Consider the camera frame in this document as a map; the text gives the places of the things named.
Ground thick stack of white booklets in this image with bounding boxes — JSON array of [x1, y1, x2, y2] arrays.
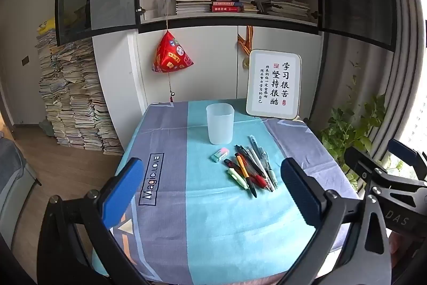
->
[[175, 0, 213, 16]]

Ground green potted plant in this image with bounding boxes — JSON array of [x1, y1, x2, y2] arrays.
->
[[320, 63, 404, 192]]

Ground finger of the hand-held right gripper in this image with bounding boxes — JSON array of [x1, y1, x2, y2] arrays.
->
[[344, 146, 427, 193], [388, 138, 427, 180]]

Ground wide stack of thin booklets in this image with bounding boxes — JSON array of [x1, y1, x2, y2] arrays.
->
[[262, 0, 311, 19]]

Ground pile of pens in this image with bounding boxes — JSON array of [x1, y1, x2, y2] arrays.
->
[[223, 135, 279, 199]]

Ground grey curtain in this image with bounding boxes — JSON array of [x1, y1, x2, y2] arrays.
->
[[320, 0, 427, 152]]

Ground green and pink eraser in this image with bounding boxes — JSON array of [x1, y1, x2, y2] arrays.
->
[[211, 147, 229, 163]]

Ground clear pen holder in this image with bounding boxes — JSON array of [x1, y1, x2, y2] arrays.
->
[[157, 0, 176, 17]]

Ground teal and grey printed tablecloth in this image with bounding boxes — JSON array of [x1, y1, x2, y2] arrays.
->
[[92, 99, 359, 285]]

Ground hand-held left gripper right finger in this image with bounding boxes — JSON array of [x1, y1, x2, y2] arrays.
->
[[281, 157, 392, 285]]

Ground red pyramid hanging ornament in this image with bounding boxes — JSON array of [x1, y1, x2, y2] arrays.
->
[[152, 18, 194, 104]]

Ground white bookshelf cabinet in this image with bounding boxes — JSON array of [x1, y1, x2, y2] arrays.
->
[[55, 0, 397, 105]]

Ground stack of red books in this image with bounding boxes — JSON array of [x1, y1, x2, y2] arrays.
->
[[210, 0, 242, 13]]

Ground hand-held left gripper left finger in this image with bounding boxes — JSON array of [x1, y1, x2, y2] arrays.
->
[[43, 157, 145, 285]]

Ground person's right hand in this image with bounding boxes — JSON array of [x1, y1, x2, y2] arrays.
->
[[389, 233, 417, 257]]

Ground framed calligraphy board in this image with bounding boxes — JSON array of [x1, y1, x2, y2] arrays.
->
[[246, 49, 302, 120]]

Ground translucent plastic cup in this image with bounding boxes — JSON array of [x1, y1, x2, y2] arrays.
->
[[206, 102, 235, 146]]

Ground tall stacks of paper booklets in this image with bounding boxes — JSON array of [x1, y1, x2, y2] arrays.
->
[[36, 28, 124, 155]]

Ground striped medal ribbon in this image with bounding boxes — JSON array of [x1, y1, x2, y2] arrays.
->
[[238, 25, 255, 68]]

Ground grey sofa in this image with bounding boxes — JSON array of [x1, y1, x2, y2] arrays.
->
[[0, 136, 41, 234]]

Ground yellow plush toy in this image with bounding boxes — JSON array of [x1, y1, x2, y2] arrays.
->
[[37, 18, 58, 35]]

